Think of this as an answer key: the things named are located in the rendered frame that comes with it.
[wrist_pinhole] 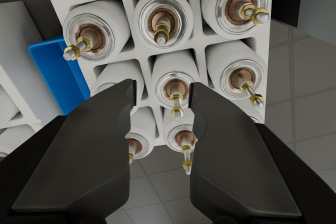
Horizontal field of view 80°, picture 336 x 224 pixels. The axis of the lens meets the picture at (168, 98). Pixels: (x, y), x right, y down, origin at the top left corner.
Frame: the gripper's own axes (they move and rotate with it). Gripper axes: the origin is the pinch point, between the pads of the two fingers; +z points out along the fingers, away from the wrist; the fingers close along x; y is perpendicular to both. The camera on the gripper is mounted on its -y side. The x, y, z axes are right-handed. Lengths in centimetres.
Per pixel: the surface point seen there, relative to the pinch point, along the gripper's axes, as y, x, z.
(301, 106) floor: 29, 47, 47
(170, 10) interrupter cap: -1.4, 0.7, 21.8
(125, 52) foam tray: 7.9, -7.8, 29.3
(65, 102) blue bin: 26, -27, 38
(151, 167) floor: 62, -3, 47
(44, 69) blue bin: 15.8, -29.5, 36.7
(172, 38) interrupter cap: 2.7, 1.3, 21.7
